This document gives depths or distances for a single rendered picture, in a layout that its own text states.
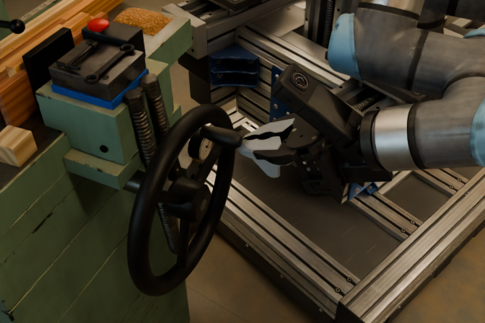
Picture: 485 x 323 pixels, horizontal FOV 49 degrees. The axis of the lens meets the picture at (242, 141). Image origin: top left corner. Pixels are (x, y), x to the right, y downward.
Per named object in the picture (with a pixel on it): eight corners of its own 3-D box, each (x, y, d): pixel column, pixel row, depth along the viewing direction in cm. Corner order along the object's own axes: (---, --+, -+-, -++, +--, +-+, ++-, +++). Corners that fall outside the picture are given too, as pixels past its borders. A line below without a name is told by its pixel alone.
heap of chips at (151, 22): (154, 36, 96) (153, 27, 94) (107, 24, 99) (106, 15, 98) (173, 19, 100) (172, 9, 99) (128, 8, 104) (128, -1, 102)
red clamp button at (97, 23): (101, 34, 73) (99, 28, 73) (83, 30, 74) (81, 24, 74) (113, 25, 76) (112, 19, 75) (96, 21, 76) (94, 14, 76)
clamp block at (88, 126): (123, 169, 74) (113, 119, 68) (47, 142, 78) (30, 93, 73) (176, 109, 84) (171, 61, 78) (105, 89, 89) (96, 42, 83)
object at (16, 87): (14, 130, 76) (-1, 92, 71) (6, 127, 76) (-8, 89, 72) (113, 47, 93) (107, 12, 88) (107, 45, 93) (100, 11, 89)
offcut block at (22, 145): (15, 143, 74) (8, 124, 72) (37, 149, 73) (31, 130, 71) (-4, 161, 71) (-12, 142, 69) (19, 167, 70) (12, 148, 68)
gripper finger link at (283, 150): (252, 167, 69) (310, 163, 64) (247, 158, 68) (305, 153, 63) (267, 143, 72) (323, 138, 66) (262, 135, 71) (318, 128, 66)
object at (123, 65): (112, 110, 70) (105, 76, 66) (46, 90, 73) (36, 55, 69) (164, 60, 79) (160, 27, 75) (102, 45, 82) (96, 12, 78)
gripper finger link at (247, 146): (244, 185, 75) (299, 182, 69) (224, 154, 72) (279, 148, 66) (252, 170, 77) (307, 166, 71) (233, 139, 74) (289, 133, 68)
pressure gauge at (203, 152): (201, 174, 110) (199, 144, 105) (185, 169, 111) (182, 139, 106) (215, 155, 115) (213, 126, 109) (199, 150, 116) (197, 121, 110)
